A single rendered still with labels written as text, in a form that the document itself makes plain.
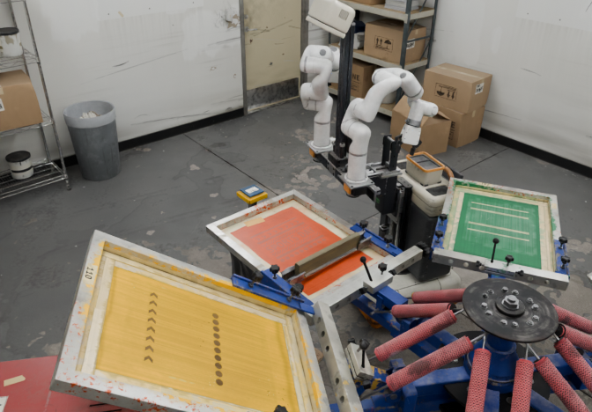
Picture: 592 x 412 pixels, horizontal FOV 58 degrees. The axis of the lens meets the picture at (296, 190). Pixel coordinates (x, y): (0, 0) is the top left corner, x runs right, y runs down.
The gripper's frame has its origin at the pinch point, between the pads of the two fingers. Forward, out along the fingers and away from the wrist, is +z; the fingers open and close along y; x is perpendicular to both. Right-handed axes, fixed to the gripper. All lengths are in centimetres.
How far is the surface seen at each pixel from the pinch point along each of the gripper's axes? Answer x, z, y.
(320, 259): -46, 47, -57
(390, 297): -79, 47, -39
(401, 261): -60, 39, -25
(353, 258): -40, 48, -37
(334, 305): -75, 54, -61
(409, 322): -94, 49, -38
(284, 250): -23, 54, -66
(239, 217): 6, 50, -82
